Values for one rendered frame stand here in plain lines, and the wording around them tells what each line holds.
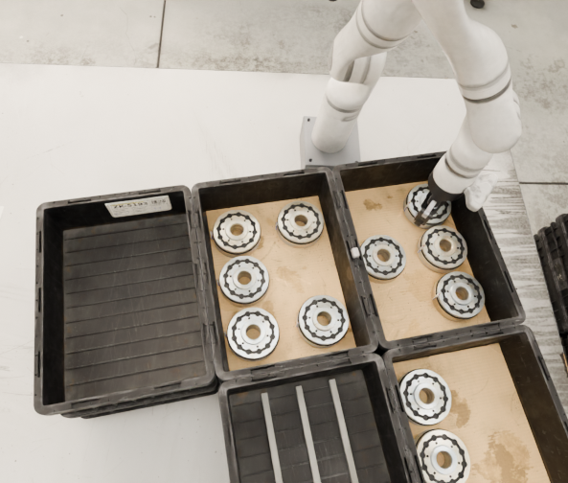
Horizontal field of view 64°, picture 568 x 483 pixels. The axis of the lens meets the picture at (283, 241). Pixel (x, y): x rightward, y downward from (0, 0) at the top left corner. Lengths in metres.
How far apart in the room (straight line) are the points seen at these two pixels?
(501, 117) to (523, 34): 2.31
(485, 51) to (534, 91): 2.13
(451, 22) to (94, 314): 0.80
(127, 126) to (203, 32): 1.33
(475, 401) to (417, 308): 0.21
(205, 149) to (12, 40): 1.65
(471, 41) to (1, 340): 1.07
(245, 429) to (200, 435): 0.16
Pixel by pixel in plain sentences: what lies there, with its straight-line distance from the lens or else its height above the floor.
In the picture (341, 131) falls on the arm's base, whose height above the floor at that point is 0.88.
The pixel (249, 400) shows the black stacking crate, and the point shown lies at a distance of 0.93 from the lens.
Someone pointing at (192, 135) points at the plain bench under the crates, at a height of 0.70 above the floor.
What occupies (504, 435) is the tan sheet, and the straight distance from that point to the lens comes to 1.05.
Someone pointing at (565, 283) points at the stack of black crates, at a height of 0.31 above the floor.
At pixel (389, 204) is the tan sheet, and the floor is 0.83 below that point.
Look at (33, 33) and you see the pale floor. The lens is 2.78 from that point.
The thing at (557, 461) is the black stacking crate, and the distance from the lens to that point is 1.05.
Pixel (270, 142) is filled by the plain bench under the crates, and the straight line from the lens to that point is 1.30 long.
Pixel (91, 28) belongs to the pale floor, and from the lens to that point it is 2.72.
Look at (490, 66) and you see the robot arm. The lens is 0.70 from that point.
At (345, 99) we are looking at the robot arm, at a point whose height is 0.99.
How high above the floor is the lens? 1.76
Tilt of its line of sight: 66 degrees down
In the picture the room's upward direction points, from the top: 11 degrees clockwise
